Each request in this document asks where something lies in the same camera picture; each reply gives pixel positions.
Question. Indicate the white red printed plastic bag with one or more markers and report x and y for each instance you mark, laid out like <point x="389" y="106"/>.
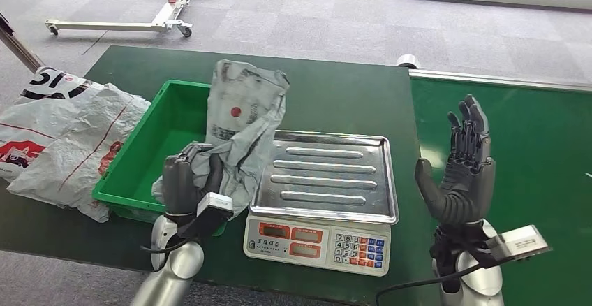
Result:
<point x="60" y="123"/>

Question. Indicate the white electronic weighing scale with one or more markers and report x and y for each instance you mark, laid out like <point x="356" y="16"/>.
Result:
<point x="323" y="179"/>

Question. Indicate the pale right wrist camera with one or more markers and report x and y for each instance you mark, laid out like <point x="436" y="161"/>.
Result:
<point x="520" y="243"/>

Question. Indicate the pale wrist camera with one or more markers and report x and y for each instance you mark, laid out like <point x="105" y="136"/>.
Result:
<point x="208" y="213"/>
<point x="520" y="243"/>

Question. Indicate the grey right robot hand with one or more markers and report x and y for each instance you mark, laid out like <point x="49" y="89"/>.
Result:
<point x="462" y="197"/>

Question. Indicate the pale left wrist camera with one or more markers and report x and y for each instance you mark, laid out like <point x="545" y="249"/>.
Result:
<point x="208" y="213"/>

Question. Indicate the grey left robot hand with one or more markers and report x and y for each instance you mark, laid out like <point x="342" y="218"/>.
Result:
<point x="178" y="183"/>

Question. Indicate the green plastic crate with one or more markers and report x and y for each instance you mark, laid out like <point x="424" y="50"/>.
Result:
<point x="148" y="156"/>

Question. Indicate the grey plastic mailer package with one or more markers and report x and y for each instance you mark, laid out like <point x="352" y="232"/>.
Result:
<point x="245" y="109"/>

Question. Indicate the dark slanted pole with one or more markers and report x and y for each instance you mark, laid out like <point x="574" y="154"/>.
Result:
<point x="21" y="47"/>

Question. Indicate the silver conveyor side rail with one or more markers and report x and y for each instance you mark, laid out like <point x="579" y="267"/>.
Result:
<point x="499" y="81"/>

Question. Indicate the white wheeled lift frame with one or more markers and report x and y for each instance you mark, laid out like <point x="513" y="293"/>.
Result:
<point x="166" y="17"/>

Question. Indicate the silver conveyor end roller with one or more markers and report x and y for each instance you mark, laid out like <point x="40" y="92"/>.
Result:
<point x="409" y="62"/>

